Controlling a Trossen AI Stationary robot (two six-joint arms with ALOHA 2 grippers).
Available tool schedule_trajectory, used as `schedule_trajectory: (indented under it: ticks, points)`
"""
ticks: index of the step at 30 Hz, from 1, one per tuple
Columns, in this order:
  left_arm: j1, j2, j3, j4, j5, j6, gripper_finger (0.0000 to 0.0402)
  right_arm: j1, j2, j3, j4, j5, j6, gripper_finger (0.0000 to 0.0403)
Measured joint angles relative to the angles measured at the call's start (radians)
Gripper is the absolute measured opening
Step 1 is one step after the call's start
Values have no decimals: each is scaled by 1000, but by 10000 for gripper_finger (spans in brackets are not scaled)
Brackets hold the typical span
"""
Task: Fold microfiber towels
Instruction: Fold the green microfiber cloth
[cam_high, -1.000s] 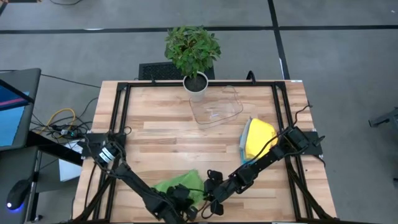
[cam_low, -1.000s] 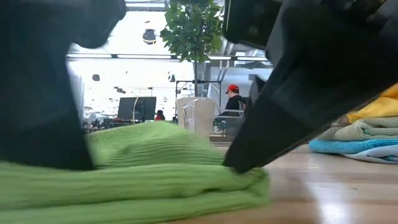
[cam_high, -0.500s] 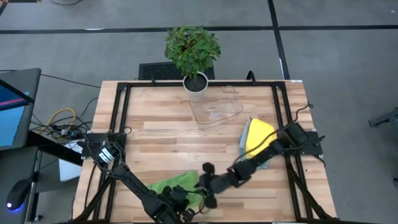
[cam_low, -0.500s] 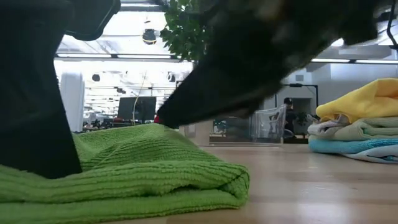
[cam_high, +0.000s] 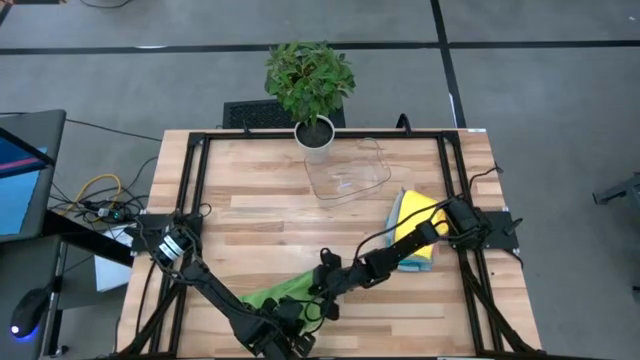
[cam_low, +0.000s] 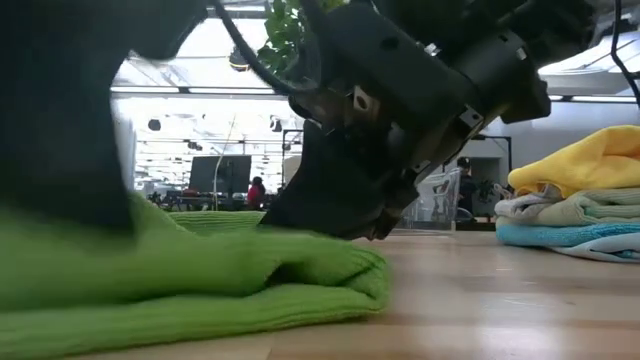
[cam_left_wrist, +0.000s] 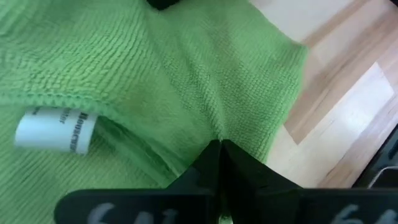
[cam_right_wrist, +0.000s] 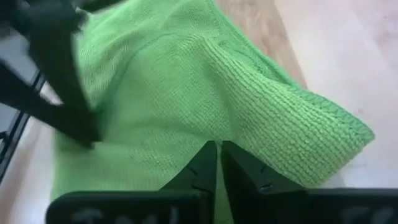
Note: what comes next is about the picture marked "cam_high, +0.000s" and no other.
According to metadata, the yellow cable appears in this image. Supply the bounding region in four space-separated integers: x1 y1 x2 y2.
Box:
59 173 124 219

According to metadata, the white plant pot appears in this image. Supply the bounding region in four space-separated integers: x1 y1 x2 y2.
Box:
293 115 336 164

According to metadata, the clear plastic bin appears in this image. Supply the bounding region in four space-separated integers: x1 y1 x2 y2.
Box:
303 138 392 202

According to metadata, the grey monitor blue screen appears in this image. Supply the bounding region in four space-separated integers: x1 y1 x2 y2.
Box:
0 108 67 244

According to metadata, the green leafy plant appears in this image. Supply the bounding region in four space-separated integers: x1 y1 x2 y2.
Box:
263 41 357 129

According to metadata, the black computer mouse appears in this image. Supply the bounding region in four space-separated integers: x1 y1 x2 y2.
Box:
9 287 51 341

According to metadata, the black floor grille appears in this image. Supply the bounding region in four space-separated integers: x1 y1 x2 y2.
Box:
222 98 347 130

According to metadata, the black desk support beam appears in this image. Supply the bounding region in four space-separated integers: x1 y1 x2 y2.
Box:
42 209 135 269

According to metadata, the bright green towel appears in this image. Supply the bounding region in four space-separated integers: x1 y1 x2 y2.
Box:
238 268 326 351

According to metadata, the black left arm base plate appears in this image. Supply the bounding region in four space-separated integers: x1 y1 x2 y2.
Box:
130 213 204 254

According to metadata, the yellow towel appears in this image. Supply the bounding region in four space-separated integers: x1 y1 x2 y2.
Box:
393 189 450 262

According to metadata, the grey chair base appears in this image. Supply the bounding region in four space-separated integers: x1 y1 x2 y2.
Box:
592 172 640 206

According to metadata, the long black floor cable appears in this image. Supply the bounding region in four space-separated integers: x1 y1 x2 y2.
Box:
64 118 164 143

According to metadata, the grey side desk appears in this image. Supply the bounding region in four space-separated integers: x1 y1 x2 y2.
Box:
0 234 66 360

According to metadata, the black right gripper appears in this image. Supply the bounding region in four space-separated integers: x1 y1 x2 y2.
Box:
312 248 354 322

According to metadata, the light blue teal-edged towel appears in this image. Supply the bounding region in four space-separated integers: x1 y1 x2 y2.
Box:
384 189 436 274

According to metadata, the white paper sheet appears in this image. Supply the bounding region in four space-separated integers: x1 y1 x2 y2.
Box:
93 227 135 294

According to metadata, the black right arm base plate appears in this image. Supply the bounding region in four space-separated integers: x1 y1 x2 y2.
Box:
449 209 524 251

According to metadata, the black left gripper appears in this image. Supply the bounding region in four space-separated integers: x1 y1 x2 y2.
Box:
264 297 317 357

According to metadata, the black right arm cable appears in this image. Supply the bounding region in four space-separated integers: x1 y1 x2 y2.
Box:
352 167 504 261

